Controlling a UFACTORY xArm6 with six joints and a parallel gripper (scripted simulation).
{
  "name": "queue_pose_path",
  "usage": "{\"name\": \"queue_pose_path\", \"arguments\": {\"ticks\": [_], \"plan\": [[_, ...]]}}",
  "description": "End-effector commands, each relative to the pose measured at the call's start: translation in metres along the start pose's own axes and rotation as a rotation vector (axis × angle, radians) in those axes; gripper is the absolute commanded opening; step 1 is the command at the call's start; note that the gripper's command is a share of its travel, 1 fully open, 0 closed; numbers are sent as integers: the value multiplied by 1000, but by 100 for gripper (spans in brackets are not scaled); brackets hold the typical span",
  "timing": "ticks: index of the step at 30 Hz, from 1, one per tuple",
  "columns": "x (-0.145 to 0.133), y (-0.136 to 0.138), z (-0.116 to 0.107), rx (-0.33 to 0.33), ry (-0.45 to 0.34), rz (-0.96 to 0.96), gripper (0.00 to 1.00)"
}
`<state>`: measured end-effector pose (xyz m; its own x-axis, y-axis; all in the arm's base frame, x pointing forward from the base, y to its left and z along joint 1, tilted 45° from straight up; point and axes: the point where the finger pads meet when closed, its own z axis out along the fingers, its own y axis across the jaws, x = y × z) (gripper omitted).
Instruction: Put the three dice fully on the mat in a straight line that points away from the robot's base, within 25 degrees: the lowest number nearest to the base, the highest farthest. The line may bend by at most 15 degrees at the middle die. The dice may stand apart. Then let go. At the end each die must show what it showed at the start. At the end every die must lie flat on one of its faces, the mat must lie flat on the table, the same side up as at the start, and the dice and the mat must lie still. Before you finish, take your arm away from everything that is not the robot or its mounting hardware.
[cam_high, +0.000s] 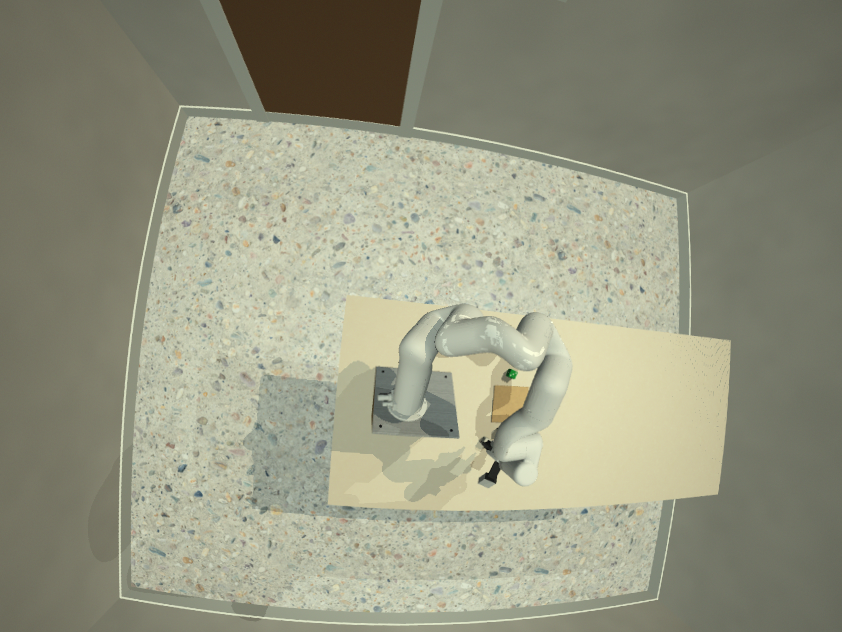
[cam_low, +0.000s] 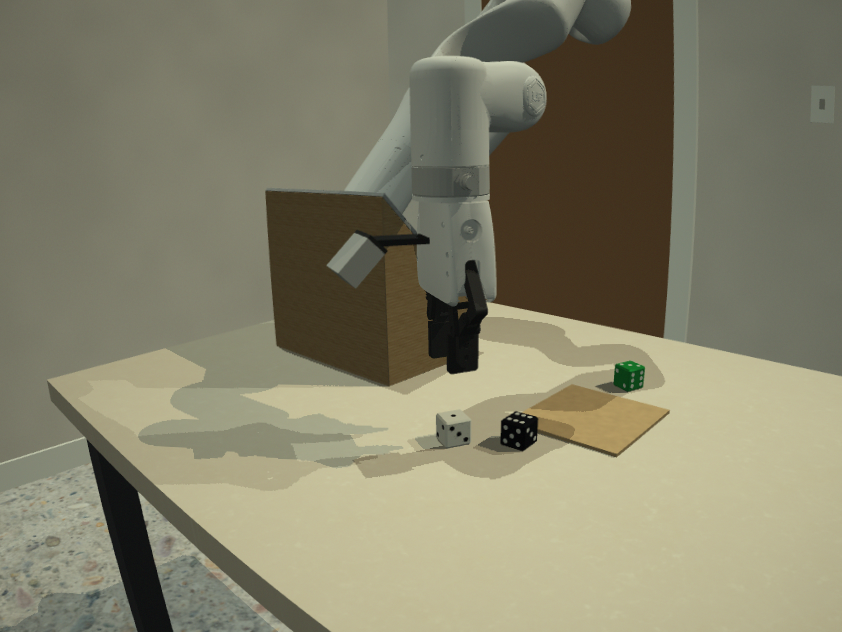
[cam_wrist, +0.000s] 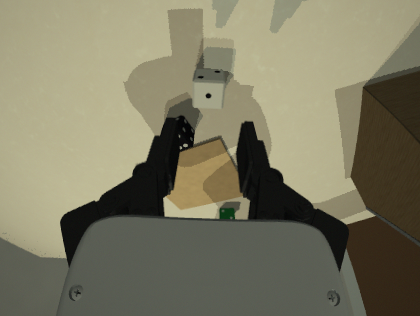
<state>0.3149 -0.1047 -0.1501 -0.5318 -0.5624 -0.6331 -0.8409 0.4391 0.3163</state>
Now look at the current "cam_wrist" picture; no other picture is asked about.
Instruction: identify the green die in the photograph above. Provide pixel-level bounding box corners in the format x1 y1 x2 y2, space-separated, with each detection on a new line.
219 208 235 219

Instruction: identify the black die with white pips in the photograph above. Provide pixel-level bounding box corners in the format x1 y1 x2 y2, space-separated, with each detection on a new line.
175 115 195 152

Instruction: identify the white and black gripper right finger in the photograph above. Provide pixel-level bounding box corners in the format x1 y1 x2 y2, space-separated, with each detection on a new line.
236 121 349 271

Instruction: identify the tan flat mat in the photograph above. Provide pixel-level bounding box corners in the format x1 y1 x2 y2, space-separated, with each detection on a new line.
166 137 243 210

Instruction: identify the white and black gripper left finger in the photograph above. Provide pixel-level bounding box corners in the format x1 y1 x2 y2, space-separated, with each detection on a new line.
60 117 180 267

